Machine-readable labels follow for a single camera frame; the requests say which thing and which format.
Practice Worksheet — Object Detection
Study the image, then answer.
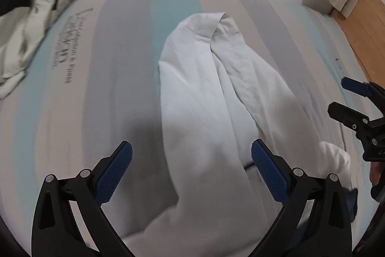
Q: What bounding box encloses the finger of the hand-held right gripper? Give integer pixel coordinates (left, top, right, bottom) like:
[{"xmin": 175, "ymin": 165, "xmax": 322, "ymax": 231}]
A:
[
  {"xmin": 327, "ymin": 102, "xmax": 370, "ymax": 132},
  {"xmin": 341, "ymin": 77, "xmax": 371, "ymax": 96}
]

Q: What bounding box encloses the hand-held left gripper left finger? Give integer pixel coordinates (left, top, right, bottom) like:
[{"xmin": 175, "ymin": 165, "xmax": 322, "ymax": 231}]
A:
[{"xmin": 32, "ymin": 141, "xmax": 136, "ymax": 257}]

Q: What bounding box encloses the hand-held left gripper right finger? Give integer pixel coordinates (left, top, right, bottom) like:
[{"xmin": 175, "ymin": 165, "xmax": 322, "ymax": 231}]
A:
[{"xmin": 250, "ymin": 139, "xmax": 352, "ymax": 257}]

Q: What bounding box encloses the white garment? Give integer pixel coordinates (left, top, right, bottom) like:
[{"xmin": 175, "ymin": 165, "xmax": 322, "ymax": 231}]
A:
[{"xmin": 122, "ymin": 12, "xmax": 352, "ymax": 257}]

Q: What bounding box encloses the person's right hand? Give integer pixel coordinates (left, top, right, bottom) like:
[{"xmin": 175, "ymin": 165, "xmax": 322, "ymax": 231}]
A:
[{"xmin": 369, "ymin": 162, "xmax": 383, "ymax": 187}]

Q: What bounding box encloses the navy cloth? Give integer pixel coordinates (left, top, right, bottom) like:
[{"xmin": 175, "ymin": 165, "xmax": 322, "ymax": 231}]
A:
[{"xmin": 344, "ymin": 188, "xmax": 359, "ymax": 223}]

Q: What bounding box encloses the striped printed bed sheet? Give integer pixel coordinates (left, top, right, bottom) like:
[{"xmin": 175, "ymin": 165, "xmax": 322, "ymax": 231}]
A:
[{"xmin": 0, "ymin": 0, "xmax": 373, "ymax": 257}]

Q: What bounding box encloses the cream garment with black trim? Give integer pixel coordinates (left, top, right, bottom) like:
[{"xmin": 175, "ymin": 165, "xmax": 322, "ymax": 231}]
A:
[{"xmin": 0, "ymin": 0, "xmax": 77, "ymax": 99}]

